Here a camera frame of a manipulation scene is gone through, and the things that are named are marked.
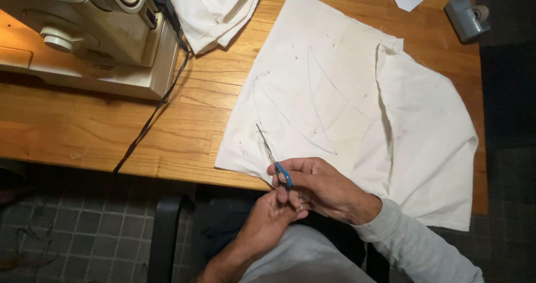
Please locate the grey tape dispenser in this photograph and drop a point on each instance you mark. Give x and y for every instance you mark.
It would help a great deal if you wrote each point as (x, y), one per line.
(466, 17)

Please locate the small folded white cloth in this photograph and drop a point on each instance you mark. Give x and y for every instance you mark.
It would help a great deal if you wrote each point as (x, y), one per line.
(213, 11)

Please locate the large white marked fabric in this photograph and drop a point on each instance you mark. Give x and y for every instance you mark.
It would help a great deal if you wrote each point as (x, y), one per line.
(343, 107)

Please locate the cream sewing machine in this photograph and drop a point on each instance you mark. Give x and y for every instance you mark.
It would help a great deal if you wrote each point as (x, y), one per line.
(83, 36)

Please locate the person's right hand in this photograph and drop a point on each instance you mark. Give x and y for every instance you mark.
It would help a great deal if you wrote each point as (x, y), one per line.
(331, 191)

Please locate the person's left fingers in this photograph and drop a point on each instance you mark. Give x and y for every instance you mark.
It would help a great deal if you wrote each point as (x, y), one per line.
(289, 205)

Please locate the person's left hand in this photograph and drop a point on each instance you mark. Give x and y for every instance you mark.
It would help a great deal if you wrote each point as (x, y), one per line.
(264, 222)

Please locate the black chair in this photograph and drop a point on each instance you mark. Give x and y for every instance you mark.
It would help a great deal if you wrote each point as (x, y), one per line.
(163, 241)

